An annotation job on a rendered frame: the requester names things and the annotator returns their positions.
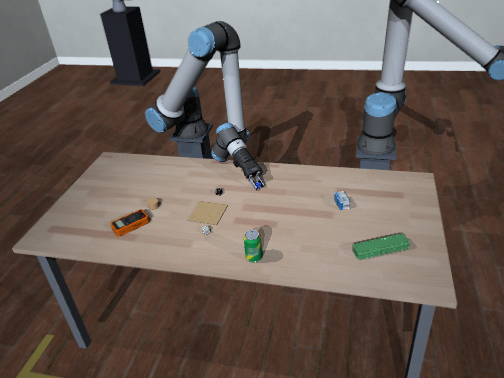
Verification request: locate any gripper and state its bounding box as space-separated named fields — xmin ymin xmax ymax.
xmin=232 ymin=148 xmax=268 ymax=190

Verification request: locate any tan mat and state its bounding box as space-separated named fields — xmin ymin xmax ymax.
xmin=186 ymin=200 xmax=230 ymax=226

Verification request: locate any green can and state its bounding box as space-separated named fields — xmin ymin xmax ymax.
xmin=242 ymin=228 xmax=264 ymax=264

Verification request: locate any blue box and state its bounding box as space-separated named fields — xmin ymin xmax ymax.
xmin=333 ymin=190 xmax=352 ymax=211

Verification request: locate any wooden table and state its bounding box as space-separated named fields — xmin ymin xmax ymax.
xmin=11 ymin=151 xmax=458 ymax=378

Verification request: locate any orange multimeter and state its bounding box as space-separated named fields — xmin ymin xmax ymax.
xmin=110 ymin=208 xmax=151 ymax=237

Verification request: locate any green block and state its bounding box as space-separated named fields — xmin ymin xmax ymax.
xmin=352 ymin=232 xmax=411 ymax=261

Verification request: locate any jointed stand on dark box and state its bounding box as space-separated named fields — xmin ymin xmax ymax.
xmin=99 ymin=0 xmax=161 ymax=87

